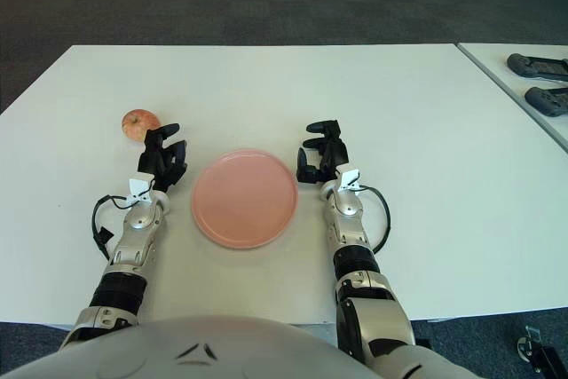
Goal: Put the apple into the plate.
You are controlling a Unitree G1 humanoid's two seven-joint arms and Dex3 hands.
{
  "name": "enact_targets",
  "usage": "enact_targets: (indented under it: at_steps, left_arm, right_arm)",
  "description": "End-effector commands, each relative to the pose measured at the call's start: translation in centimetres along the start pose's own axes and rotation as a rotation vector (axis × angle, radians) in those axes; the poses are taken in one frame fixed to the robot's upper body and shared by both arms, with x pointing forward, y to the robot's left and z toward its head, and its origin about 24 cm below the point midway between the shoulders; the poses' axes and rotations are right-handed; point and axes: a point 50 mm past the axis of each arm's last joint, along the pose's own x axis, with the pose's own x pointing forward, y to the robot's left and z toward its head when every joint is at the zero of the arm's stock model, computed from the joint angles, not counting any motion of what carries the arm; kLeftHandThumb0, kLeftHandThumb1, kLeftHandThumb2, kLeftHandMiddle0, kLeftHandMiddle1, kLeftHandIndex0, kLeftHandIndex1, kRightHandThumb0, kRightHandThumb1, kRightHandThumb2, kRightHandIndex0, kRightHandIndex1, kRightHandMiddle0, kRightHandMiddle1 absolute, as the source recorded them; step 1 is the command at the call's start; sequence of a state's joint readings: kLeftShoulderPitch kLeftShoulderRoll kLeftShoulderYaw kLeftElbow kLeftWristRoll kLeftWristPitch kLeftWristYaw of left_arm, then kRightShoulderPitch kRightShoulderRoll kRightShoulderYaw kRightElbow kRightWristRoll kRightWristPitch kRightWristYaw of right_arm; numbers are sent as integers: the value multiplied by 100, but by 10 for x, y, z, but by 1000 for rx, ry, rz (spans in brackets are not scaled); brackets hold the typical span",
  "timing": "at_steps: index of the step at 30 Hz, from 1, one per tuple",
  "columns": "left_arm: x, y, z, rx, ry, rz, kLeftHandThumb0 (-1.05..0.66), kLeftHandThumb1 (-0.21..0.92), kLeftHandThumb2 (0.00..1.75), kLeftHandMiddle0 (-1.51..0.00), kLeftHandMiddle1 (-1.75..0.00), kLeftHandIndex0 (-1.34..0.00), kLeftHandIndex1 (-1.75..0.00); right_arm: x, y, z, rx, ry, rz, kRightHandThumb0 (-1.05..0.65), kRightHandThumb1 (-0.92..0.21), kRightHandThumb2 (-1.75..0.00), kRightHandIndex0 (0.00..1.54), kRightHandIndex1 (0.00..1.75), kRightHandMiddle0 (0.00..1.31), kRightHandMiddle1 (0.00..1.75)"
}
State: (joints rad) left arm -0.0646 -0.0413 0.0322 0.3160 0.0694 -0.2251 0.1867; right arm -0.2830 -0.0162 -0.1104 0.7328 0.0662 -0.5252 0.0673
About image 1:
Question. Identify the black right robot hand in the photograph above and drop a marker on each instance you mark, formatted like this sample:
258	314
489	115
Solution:
330	155

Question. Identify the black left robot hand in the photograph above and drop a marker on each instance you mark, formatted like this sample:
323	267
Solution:
166	161

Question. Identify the red yellow apple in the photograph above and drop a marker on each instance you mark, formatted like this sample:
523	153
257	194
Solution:
135	123

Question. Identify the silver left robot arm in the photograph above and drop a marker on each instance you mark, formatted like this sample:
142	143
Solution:
137	219

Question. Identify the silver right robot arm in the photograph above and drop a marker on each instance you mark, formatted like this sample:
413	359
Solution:
350	206

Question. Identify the pink round plate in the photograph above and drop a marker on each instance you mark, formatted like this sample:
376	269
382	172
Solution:
244	199

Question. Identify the grey robot torso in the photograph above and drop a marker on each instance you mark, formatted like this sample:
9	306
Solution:
199	343

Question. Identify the grey handheld game controller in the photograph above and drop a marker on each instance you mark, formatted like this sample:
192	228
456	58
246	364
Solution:
548	101
537	66

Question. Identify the black caster wheel stand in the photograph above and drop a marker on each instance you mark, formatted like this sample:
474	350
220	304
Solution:
539	352

